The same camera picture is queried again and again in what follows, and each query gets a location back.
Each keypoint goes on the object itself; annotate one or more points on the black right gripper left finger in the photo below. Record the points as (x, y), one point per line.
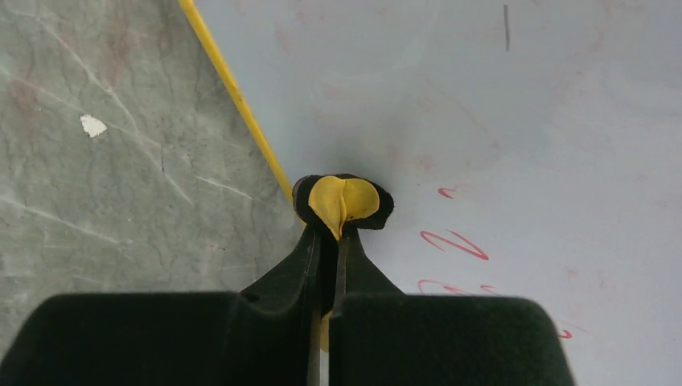
(262, 335)

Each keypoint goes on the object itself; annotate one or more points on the yellow black whiteboard eraser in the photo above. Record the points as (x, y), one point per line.
(337, 207)

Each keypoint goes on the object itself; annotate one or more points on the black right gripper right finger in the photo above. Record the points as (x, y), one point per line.
(382, 336)

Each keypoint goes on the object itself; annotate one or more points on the yellow framed whiteboard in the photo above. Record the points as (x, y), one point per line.
(533, 148)

